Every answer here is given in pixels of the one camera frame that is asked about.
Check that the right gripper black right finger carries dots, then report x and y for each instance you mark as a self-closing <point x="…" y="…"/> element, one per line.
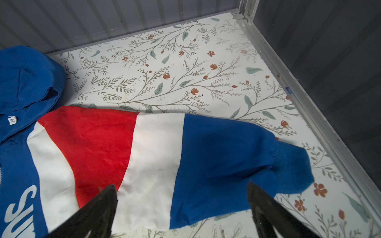
<point x="271" y="218"/>

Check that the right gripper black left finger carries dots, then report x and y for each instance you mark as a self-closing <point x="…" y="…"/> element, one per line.
<point x="94" y="220"/>

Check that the blue red white hooded jacket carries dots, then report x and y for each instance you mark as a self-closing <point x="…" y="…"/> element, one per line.
<point x="169" y="170"/>

